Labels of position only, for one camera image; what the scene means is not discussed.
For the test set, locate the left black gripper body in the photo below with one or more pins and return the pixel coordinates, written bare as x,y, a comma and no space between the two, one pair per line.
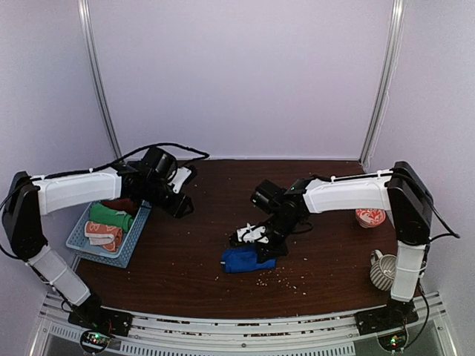
155,193

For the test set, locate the dark red rolled towel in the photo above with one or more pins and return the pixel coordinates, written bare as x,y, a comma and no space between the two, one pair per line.
125,204

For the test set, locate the left aluminium frame post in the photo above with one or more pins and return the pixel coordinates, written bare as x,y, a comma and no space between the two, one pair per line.
88,35

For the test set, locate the green rolled towel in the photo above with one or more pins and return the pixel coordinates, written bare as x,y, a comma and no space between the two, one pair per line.
100,214

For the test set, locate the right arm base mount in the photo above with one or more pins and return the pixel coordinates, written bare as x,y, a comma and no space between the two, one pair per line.
389,325

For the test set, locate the orange white patterned bowl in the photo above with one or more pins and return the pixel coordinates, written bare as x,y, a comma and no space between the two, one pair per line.
370,218

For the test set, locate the grey striped mug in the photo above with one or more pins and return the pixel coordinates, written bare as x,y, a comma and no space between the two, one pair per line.
383,270

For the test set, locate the blue towel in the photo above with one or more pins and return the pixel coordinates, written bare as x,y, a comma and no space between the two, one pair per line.
242,260

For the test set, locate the light blue plastic basket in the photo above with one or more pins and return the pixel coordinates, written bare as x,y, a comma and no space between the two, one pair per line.
79,243

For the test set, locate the front aluminium rail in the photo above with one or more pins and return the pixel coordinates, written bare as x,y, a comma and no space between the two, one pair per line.
325,334

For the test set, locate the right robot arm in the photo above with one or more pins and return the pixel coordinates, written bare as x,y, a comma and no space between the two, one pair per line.
397,193

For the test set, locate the orange bunny pattern towel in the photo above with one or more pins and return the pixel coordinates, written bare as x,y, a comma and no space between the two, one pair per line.
105,236

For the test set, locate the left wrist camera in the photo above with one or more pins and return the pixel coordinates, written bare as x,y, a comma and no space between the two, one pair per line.
183,177

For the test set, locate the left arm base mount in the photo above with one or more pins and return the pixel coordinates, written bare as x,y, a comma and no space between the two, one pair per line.
100,331

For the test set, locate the right aluminium frame post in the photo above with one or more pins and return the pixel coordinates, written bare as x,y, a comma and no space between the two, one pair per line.
382,94

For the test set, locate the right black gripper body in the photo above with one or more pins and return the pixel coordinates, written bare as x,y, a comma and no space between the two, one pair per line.
284,227

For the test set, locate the aluminium frame post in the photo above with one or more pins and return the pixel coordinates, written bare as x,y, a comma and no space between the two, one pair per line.
382,94
88,35

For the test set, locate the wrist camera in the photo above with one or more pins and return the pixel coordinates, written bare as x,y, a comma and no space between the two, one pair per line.
248,235
183,177

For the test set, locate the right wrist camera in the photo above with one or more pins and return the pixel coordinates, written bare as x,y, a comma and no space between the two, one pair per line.
248,235

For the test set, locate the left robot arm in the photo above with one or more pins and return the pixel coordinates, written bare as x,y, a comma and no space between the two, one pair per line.
32,199

